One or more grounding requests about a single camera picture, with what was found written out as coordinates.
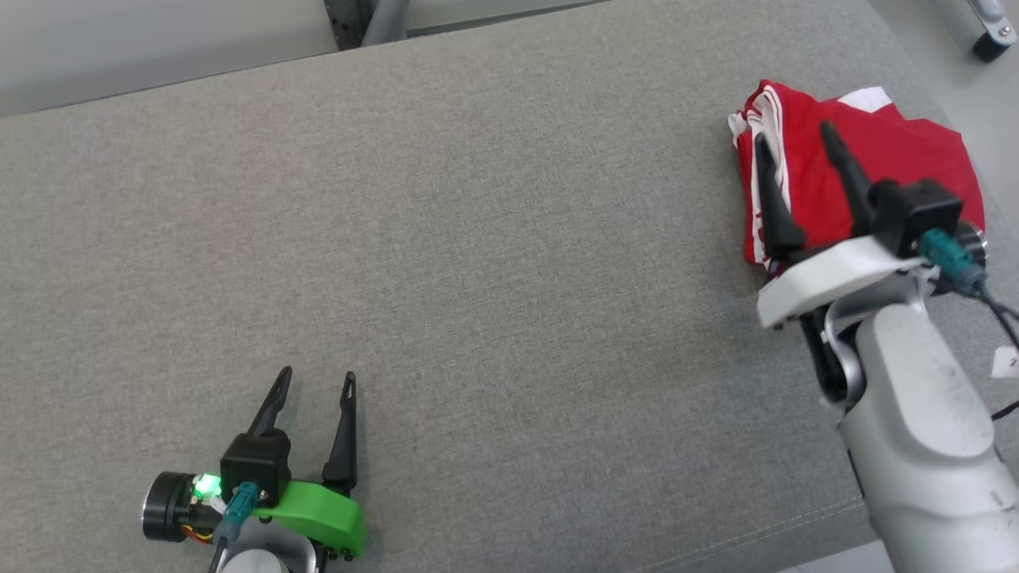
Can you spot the red basketball jersey white sleeves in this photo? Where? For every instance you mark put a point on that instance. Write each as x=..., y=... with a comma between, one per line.
x=907, y=151

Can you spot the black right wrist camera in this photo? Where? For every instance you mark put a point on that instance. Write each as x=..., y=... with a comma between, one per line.
x=915, y=211

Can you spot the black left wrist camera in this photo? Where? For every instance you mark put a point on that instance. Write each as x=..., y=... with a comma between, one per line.
x=255, y=465

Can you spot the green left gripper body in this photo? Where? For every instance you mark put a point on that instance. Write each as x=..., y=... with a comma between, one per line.
x=326, y=513

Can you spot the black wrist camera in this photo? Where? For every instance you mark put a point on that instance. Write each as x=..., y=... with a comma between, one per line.
x=915, y=211
x=255, y=465

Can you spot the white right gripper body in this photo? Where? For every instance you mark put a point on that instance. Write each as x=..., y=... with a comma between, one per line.
x=828, y=274

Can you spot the grey caster leg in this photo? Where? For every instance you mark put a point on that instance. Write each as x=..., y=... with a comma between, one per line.
x=991, y=36

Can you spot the black wrist motor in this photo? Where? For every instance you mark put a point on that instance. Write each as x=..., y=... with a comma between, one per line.
x=975, y=239
x=167, y=509

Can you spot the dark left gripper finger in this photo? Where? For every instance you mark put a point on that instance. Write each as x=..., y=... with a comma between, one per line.
x=345, y=454
x=272, y=406

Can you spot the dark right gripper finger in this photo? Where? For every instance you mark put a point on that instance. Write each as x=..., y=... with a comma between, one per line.
x=780, y=227
x=856, y=191

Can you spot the black left wrist motor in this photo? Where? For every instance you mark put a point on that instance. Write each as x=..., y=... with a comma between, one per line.
x=167, y=509

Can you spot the black right wrist motor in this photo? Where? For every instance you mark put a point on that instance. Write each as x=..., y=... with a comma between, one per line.
x=975, y=239

